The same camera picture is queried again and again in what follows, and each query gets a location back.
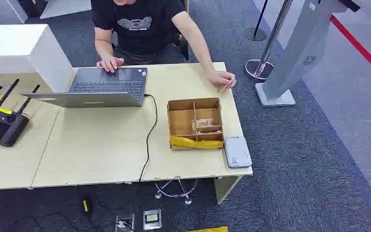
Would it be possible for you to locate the person's right hand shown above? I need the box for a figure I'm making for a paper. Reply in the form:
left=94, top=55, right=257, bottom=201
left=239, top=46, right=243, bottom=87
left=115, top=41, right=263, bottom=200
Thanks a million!
left=96, top=57, right=125, bottom=73

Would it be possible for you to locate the person's left hand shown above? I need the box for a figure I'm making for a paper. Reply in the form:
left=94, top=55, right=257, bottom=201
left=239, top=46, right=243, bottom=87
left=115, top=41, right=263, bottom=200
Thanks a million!
left=205, top=69, right=237, bottom=92

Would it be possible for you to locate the thin wooden card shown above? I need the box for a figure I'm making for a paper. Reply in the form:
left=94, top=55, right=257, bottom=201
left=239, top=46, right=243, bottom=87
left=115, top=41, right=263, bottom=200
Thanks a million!
left=218, top=81, right=233, bottom=94

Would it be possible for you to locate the grey open laptop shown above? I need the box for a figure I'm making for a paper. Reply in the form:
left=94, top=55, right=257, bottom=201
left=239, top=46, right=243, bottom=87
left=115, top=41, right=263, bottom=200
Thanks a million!
left=20, top=67, right=148, bottom=109

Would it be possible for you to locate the person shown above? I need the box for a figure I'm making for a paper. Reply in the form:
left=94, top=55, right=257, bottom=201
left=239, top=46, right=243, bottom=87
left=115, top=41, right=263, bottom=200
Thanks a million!
left=90, top=0, right=237, bottom=93

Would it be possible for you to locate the printed card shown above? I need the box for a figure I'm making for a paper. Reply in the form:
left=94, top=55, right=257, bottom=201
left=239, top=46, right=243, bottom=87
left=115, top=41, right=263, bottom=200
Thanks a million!
left=192, top=118, right=214, bottom=131

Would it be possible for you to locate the wooden compartment box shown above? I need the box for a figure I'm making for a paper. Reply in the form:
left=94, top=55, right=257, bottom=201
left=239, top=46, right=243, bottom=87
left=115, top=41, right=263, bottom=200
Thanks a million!
left=167, top=97, right=225, bottom=151

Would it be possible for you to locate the white flat device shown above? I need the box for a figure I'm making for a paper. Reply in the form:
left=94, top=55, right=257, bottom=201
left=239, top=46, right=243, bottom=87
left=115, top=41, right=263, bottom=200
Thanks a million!
left=224, top=135, right=253, bottom=169

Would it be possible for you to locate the silver kiosk stand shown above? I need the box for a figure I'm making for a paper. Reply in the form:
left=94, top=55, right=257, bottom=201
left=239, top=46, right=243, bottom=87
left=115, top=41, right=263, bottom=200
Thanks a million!
left=254, top=0, right=362, bottom=108

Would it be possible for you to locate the white cabinet block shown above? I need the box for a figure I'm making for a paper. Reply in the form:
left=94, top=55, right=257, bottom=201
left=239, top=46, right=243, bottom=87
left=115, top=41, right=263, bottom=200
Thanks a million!
left=0, top=24, right=74, bottom=94

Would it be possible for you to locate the pale desk leg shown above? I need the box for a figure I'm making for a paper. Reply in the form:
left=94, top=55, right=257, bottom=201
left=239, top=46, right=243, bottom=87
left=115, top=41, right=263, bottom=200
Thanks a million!
left=213, top=175, right=244, bottom=205

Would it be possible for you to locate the chrome chair base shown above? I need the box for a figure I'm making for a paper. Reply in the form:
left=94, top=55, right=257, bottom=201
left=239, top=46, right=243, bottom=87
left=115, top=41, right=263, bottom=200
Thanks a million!
left=154, top=178, right=200, bottom=206

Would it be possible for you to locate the black router with antennas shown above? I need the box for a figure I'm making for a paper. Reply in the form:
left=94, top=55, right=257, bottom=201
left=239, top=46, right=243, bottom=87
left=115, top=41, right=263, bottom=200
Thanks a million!
left=0, top=78, right=41, bottom=148

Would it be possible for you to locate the black adapter with yellow label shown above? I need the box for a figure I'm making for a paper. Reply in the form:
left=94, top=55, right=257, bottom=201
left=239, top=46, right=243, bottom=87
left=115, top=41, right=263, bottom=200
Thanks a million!
left=81, top=195, right=94, bottom=216

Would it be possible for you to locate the red barrier belt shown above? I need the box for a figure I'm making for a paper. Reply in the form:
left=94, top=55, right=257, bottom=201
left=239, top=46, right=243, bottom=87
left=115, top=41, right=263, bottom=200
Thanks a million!
left=329, top=14, right=371, bottom=85

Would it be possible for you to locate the yellow sheet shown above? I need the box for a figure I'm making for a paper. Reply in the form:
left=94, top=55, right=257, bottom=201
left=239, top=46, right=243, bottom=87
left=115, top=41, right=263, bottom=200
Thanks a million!
left=185, top=226, right=229, bottom=232

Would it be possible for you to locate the floor socket with closed lid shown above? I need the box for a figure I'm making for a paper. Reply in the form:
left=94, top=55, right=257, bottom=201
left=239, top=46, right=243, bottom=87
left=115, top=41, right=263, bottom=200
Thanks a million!
left=142, top=208, right=163, bottom=231

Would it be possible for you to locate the open floor socket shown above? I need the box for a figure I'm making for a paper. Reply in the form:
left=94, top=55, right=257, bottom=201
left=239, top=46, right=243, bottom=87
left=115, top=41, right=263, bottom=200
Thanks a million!
left=115, top=213, right=136, bottom=232

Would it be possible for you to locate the chrome stanchion post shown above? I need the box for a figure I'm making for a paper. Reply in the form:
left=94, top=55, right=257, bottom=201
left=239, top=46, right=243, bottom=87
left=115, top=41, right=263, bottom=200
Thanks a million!
left=244, top=0, right=294, bottom=81

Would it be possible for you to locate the black stanchion post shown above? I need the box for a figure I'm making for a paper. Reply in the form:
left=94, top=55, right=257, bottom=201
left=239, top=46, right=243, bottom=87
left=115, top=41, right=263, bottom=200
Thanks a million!
left=243, top=0, right=270, bottom=42

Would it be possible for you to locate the black laptop power cable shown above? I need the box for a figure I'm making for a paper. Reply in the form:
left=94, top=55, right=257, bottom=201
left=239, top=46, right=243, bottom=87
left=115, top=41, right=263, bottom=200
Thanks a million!
left=139, top=93, right=159, bottom=184

